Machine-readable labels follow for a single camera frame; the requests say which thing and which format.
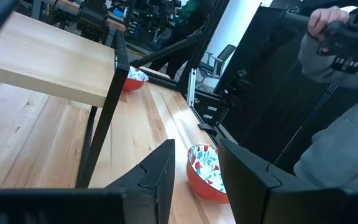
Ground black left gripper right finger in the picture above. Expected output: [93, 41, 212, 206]
[218, 138, 358, 224]

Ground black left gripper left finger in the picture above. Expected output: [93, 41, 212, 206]
[0, 139, 176, 224]

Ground red floral bowl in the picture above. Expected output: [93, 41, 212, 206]
[122, 65, 150, 93]
[186, 144, 229, 205]

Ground black controller box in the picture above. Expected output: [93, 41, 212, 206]
[193, 90, 239, 128]

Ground grey office chair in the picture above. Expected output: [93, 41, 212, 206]
[197, 44, 237, 90]

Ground wooden riser shelf black legs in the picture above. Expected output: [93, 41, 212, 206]
[0, 11, 131, 189]

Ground person's hand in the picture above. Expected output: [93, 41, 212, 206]
[306, 5, 351, 43]

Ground background wooden table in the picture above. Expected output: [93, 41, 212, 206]
[31, 0, 127, 32]

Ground silver aluminium bracket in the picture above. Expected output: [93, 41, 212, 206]
[186, 68, 198, 107]

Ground black rig frame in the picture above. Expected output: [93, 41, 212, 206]
[129, 0, 231, 94]

